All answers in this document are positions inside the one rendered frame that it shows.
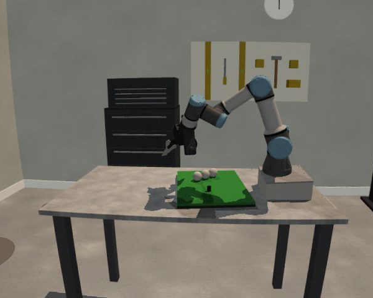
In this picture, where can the green turf mat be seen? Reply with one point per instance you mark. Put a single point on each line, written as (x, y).
(224, 190)

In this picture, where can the white ball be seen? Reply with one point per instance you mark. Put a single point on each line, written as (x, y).
(197, 176)
(213, 172)

